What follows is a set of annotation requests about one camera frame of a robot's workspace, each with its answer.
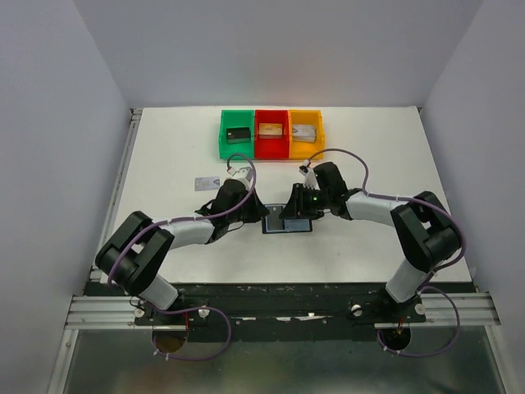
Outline black leather card holder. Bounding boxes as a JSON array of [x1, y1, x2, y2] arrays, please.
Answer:
[[261, 204, 315, 236]]

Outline silver credit card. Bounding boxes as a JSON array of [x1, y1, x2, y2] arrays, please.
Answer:
[[194, 176, 221, 191]]

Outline black VIP credit card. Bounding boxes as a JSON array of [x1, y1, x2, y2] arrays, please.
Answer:
[[266, 204, 284, 220]]

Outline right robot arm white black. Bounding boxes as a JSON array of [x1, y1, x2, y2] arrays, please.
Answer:
[[280, 162, 463, 304]]

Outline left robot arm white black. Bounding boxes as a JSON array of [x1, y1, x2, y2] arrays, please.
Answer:
[[95, 179, 270, 310]]

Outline silver cards in yellow bin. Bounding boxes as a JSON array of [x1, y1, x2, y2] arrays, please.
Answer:
[[292, 124, 317, 144]]

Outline black card in green bin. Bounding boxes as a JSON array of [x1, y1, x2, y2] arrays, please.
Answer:
[[226, 126, 251, 144]]

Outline gold card in red bin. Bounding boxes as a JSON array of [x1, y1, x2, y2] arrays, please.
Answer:
[[258, 123, 283, 139]]

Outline yellow plastic bin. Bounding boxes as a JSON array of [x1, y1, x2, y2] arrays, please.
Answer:
[[289, 109, 326, 160]]

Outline green plastic bin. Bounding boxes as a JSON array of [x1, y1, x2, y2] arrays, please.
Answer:
[[218, 109, 255, 160]]

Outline red plastic bin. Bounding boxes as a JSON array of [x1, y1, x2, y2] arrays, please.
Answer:
[[254, 109, 290, 160]]

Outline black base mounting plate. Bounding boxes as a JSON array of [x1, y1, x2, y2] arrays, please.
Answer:
[[84, 282, 477, 344]]

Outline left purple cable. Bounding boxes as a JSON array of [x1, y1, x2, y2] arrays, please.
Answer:
[[107, 153, 233, 362]]

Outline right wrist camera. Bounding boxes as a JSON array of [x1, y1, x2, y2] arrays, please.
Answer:
[[299, 160, 317, 190]]

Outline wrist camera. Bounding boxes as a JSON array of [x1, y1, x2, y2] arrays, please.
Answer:
[[226, 167, 253, 188], [299, 160, 317, 190]]

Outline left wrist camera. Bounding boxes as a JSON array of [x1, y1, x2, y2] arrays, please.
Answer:
[[226, 167, 253, 188]]

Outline aluminium rail left side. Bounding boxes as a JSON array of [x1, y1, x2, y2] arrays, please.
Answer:
[[90, 108, 144, 282]]

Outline aluminium rail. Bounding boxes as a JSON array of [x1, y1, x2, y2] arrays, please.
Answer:
[[90, 108, 144, 282], [65, 293, 501, 331]]

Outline aluminium rail front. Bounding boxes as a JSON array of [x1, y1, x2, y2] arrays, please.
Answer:
[[65, 293, 501, 331]]

